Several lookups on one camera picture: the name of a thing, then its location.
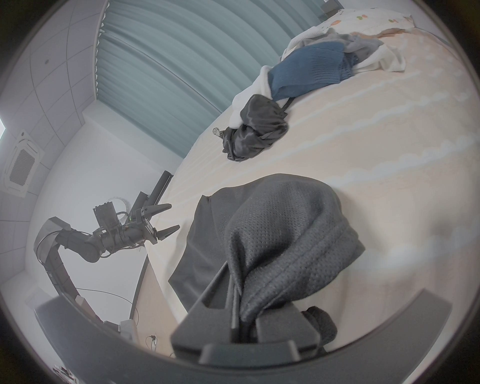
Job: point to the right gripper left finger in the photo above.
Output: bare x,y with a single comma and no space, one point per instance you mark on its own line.
204,318

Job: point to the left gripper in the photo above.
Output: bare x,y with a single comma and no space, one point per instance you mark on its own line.
140,230

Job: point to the black T-shirt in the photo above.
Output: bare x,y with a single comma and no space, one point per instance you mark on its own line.
285,240

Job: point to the white ceiling air vent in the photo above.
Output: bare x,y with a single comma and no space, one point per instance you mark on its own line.
22,161

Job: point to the bed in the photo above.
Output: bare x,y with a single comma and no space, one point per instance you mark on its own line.
393,150

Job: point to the pile of clothes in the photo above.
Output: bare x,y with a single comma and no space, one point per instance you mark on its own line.
311,67

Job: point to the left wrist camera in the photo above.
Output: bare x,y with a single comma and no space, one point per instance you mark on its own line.
135,214

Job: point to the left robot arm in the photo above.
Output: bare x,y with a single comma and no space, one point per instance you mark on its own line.
75,243

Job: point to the blue-green curtain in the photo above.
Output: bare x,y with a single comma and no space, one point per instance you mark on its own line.
210,41
142,105

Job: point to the grey bedside table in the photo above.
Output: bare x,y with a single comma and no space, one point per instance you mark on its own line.
332,5

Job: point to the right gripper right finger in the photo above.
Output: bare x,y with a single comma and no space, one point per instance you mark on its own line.
285,326

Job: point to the white printed pillow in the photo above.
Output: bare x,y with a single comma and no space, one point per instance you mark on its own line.
371,18

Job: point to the black shiny garment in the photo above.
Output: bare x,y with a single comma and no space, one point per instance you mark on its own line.
258,127

